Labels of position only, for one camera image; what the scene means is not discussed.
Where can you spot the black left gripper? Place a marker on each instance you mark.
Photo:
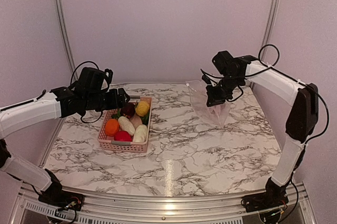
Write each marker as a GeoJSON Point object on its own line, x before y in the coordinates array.
{"type": "Point", "coordinates": [114, 104]}

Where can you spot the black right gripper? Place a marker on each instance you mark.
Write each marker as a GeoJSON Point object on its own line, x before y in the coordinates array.
{"type": "Point", "coordinates": [215, 98]}

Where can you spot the red toy apple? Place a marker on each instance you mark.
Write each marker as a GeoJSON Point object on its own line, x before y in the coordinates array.
{"type": "Point", "coordinates": [219, 109]}
{"type": "Point", "coordinates": [122, 136]}

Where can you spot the clear pink zip top bag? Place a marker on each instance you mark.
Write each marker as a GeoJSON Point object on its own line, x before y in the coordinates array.
{"type": "Point", "coordinates": [212, 114]}

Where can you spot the orange toy orange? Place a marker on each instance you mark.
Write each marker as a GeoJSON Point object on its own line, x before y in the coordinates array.
{"type": "Point", "coordinates": [112, 127]}

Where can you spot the pink perforated plastic basket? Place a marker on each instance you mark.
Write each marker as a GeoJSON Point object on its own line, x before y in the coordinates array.
{"type": "Point", "coordinates": [108, 143]}

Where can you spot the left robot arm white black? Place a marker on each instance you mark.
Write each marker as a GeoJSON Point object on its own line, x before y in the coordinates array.
{"type": "Point", "coordinates": [91, 92]}

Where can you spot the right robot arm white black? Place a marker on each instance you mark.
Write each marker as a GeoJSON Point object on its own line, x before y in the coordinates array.
{"type": "Point", "coordinates": [302, 100]}

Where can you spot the dark maroon toy fruit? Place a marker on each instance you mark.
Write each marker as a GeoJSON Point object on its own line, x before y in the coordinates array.
{"type": "Point", "coordinates": [128, 110]}

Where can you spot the yellow toy lemon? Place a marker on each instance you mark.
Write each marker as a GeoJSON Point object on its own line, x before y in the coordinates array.
{"type": "Point", "coordinates": [142, 108]}

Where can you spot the white toy vegetable upper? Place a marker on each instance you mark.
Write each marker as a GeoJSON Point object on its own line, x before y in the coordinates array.
{"type": "Point", "coordinates": [126, 125]}

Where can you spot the white toy vegetable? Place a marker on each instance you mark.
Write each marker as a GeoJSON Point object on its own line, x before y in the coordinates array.
{"type": "Point", "coordinates": [140, 134]}
{"type": "Point", "coordinates": [126, 125]}

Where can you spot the white toy vegetable lower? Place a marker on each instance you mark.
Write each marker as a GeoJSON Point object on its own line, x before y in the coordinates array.
{"type": "Point", "coordinates": [140, 134]}

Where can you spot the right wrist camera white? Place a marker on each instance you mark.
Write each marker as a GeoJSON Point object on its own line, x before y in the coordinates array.
{"type": "Point", "coordinates": [206, 78]}

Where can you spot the aluminium front rail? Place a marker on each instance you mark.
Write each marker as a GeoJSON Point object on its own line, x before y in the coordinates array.
{"type": "Point", "coordinates": [99, 207]}

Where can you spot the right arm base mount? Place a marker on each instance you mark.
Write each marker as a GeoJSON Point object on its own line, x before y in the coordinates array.
{"type": "Point", "coordinates": [273, 196]}

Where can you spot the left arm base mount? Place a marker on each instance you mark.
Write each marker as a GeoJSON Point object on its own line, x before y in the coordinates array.
{"type": "Point", "coordinates": [56, 196]}

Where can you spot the right aluminium frame post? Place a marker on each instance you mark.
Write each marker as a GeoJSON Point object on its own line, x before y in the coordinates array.
{"type": "Point", "coordinates": [271, 19]}

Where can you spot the aluminium frame post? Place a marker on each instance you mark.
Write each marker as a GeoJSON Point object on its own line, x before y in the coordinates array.
{"type": "Point", "coordinates": [64, 34]}
{"type": "Point", "coordinates": [271, 19]}

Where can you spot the left aluminium frame post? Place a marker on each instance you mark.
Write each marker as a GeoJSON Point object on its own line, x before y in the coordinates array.
{"type": "Point", "coordinates": [64, 34]}

